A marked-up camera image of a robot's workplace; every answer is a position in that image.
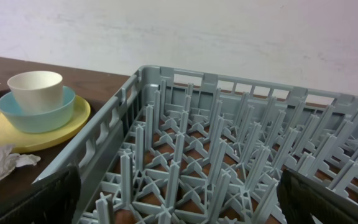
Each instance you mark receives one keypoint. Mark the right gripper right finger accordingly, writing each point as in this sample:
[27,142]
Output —
[302,199]

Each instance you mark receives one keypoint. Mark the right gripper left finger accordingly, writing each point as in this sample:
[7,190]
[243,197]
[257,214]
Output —
[52,199]

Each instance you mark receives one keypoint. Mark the white tissue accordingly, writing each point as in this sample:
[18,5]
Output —
[9,161]

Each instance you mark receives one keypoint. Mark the grey dishwasher rack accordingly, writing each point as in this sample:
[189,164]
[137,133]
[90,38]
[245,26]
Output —
[177,146]

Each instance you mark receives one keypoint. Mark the light blue bowl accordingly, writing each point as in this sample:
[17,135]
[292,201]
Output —
[42,122]

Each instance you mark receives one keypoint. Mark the yellow plate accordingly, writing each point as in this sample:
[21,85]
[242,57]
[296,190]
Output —
[26,143]

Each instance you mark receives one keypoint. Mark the cream white cup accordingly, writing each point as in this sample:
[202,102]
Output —
[38,91]

